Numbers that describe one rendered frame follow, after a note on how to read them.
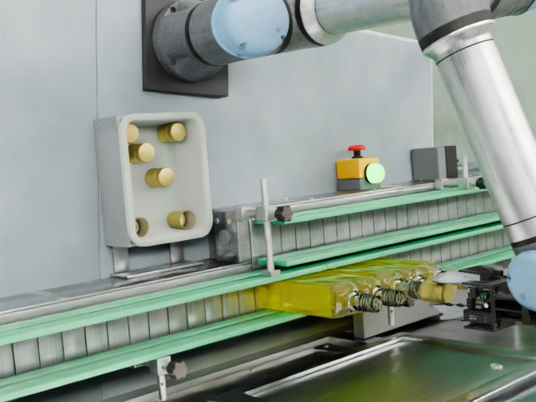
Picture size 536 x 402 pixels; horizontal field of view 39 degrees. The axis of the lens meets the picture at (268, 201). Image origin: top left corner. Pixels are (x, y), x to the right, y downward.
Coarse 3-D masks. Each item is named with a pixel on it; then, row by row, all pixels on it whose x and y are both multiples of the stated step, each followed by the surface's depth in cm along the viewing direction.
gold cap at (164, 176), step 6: (150, 168) 137; (156, 168) 136; (162, 168) 134; (168, 168) 135; (150, 174) 136; (156, 174) 134; (162, 174) 134; (168, 174) 135; (150, 180) 136; (156, 180) 134; (162, 180) 134; (168, 180) 135; (150, 186) 137; (156, 186) 136; (162, 186) 135; (168, 186) 135
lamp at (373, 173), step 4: (368, 164) 168; (372, 164) 167; (376, 164) 167; (368, 168) 167; (372, 168) 166; (376, 168) 166; (380, 168) 167; (364, 172) 168; (368, 172) 167; (372, 172) 166; (376, 172) 166; (380, 172) 167; (368, 176) 167; (372, 176) 166; (376, 176) 166; (380, 176) 167; (368, 180) 168; (372, 180) 167; (376, 180) 167; (380, 180) 168
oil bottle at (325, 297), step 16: (272, 288) 136; (288, 288) 133; (304, 288) 130; (320, 288) 127; (336, 288) 125; (352, 288) 126; (272, 304) 137; (288, 304) 134; (304, 304) 130; (320, 304) 128; (336, 304) 125
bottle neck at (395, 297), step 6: (378, 288) 129; (378, 294) 127; (384, 294) 126; (390, 294) 126; (396, 294) 125; (402, 294) 126; (384, 300) 126; (390, 300) 125; (396, 300) 127; (402, 300) 127; (396, 306) 125
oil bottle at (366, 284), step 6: (306, 276) 139; (312, 276) 138; (318, 276) 137; (324, 276) 137; (330, 276) 136; (336, 276) 136; (342, 276) 135; (348, 276) 135; (354, 276) 134; (360, 276) 134; (366, 276) 133; (354, 282) 130; (360, 282) 129; (366, 282) 129; (372, 282) 130; (378, 282) 130; (360, 288) 129; (366, 288) 128; (372, 288) 129; (360, 312) 130
